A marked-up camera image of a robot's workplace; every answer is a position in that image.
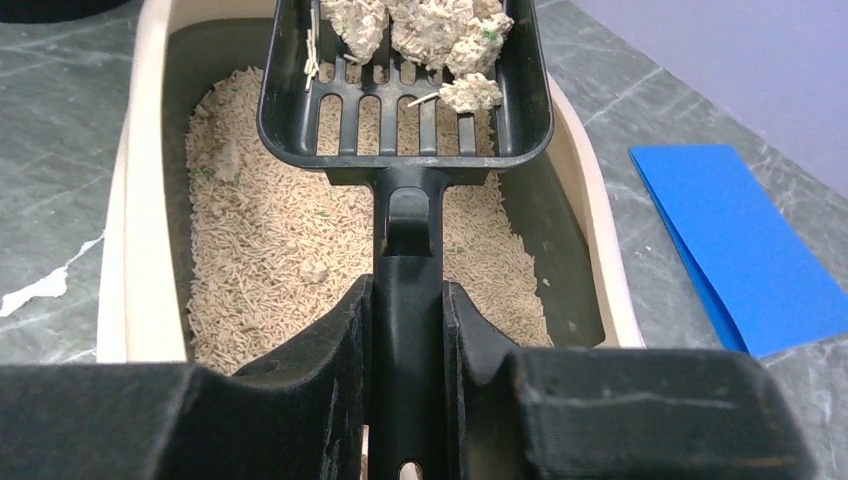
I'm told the black litter scoop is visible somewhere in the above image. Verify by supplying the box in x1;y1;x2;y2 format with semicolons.
257;1;553;479

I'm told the beige litter box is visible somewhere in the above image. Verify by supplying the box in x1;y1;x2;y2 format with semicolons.
96;1;644;363

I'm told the sand litter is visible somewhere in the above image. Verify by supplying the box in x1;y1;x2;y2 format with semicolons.
185;67;551;374

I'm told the litter clump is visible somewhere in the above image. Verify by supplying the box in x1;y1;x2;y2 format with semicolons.
319;1;514;114

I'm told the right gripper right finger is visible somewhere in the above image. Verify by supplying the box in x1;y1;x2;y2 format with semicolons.
443;282;817;479

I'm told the white debris scrap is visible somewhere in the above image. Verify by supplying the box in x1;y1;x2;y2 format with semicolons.
1;231;105;318

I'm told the blue flat pad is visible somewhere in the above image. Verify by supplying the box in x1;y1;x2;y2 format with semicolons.
630;145;847;358

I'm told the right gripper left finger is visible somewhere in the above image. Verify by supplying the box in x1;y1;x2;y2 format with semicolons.
1;275;372;479

